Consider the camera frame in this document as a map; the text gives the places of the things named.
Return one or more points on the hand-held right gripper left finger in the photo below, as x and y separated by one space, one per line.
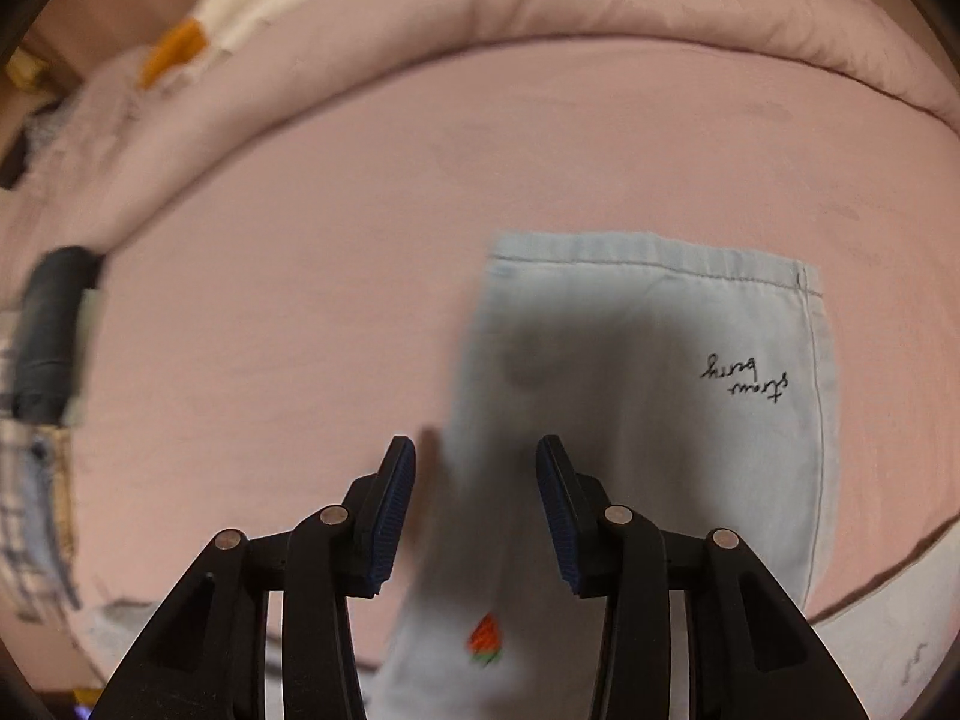
390 517

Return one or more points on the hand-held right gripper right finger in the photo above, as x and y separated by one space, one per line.
559 517

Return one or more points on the light blue denim pants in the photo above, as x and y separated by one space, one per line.
637 390

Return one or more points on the white cloth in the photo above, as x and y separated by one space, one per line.
877 660

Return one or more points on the pale green folded cloth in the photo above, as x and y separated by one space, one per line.
88 330

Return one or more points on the folded beige and blue clothes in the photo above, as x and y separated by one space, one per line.
30 510

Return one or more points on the dark blue folded garment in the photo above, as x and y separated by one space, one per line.
52 330

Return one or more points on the pink duvet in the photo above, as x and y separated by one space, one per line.
450 15

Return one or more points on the white goose plush toy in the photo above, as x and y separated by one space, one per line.
247 7

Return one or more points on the yellow cloth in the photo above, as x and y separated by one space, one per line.
26 69

